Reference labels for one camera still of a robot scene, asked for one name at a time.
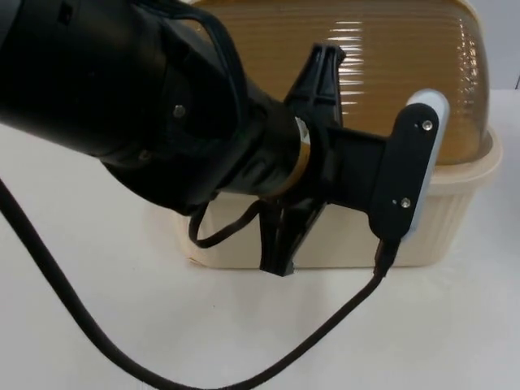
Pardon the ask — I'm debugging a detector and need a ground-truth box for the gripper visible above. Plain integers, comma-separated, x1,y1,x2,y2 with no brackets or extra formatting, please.
258,42,388,281

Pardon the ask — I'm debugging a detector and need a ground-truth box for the cream box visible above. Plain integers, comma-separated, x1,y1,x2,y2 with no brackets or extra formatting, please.
145,128,505,280

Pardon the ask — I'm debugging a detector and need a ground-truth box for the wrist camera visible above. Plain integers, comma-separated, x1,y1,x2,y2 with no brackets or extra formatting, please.
366,88,450,245

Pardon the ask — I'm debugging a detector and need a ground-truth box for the short black cable loop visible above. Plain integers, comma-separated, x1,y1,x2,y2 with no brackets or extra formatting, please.
187,197,263,249

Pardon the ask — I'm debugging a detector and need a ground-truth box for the long black cable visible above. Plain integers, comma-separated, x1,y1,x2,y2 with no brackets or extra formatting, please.
0,176,403,390

